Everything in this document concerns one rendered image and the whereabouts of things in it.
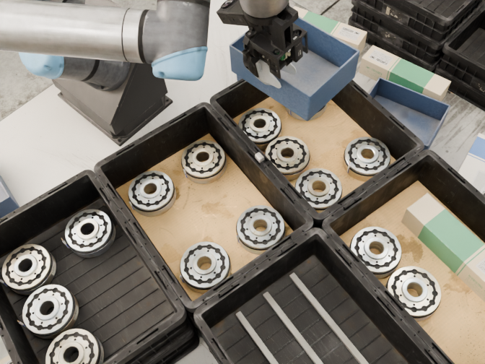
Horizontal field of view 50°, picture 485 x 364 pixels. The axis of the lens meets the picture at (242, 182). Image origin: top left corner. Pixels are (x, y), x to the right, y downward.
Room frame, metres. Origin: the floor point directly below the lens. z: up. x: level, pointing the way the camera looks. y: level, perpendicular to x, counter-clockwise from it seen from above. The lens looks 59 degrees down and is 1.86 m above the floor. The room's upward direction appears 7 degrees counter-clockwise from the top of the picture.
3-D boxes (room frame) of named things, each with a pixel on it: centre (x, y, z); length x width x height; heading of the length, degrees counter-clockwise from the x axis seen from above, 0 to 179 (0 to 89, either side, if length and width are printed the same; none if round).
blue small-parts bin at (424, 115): (0.82, -0.43, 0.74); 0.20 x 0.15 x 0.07; 52
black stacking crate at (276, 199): (0.55, 0.09, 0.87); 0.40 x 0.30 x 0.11; 30
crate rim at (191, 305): (0.55, 0.09, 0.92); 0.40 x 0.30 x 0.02; 30
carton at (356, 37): (1.17, -0.30, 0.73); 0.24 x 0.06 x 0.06; 53
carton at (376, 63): (0.96, -0.48, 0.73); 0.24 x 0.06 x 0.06; 46
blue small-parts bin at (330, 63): (0.72, -0.13, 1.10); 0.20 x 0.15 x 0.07; 41
